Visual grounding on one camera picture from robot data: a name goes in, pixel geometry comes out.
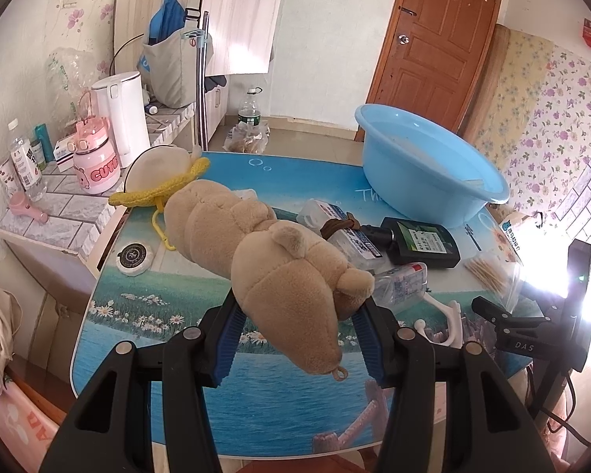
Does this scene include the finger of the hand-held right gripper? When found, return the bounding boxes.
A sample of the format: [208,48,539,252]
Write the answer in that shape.
[472,296,567,336]

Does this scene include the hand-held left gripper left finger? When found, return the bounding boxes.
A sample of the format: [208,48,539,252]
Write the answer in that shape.
[39,300,244,473]

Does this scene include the crumpled clear plastic bag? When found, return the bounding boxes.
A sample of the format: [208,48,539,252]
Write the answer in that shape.
[46,47,114,124]

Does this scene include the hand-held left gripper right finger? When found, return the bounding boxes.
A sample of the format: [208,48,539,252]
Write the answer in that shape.
[352,300,562,473]

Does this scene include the small white box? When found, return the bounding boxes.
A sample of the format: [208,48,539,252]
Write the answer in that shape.
[53,135,80,164]

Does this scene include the dark blue cloth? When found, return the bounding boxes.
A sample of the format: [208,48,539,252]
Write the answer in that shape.
[204,74,232,94]

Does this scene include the pink handheld fan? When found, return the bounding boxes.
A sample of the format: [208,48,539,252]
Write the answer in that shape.
[9,192,50,225]

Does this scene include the blue plastic basin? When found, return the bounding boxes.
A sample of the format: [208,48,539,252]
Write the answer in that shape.
[353,103,510,227]

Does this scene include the water bottle with white cap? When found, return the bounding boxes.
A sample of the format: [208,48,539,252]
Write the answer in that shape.
[7,121,47,203]

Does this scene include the tiled counter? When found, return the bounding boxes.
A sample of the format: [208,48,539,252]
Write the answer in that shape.
[0,101,198,296]

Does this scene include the clear plastic bottle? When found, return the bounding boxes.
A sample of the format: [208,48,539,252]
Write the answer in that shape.
[372,262,430,313]

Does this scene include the round white tin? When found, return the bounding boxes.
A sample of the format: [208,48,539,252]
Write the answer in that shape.
[114,241,154,277]

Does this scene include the clear bottle with brown band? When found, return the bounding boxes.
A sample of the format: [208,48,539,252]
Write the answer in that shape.
[296,198,386,273]

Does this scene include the clear bag of snacks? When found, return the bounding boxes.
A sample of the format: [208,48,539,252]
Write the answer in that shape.
[224,121,271,155]

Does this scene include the pink printed cloth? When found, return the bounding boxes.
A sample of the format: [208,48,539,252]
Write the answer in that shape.
[0,379,74,473]

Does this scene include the white plastic hook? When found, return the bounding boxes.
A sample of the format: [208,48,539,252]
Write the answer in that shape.
[414,293,468,348]

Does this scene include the zip bag of cotton swabs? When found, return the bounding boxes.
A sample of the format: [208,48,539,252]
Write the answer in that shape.
[462,251,523,306]

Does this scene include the light wooden wardrobe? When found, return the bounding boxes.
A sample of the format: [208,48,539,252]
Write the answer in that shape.
[113,0,286,143]

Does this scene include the brown wooden door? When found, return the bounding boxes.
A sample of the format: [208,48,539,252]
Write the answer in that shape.
[364,0,506,134]

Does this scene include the white electric kettle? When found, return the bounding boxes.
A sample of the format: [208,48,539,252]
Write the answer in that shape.
[91,71,151,168]

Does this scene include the scenic printed desktop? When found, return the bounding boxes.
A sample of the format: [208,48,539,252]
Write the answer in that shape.
[69,150,547,459]

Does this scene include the grey tote bag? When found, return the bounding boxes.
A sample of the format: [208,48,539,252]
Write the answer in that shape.
[138,30,212,109]

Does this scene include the black cable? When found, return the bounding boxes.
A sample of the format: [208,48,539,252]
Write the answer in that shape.
[542,374,591,449]

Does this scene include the beige pouch yellow knit trim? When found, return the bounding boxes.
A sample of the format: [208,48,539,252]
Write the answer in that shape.
[108,145,212,208]

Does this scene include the water bottle with black cap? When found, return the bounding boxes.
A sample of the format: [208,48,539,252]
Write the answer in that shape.
[237,86,263,131]

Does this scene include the pink cup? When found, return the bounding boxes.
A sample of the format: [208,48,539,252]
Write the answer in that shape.
[71,91,121,195]

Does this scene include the metal pole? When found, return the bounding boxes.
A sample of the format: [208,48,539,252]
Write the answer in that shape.
[192,10,215,153]

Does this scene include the teal bottle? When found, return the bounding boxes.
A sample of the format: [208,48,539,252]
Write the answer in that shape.
[32,125,50,173]

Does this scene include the brown plush toy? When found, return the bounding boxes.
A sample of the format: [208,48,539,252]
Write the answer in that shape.
[164,180,376,381]

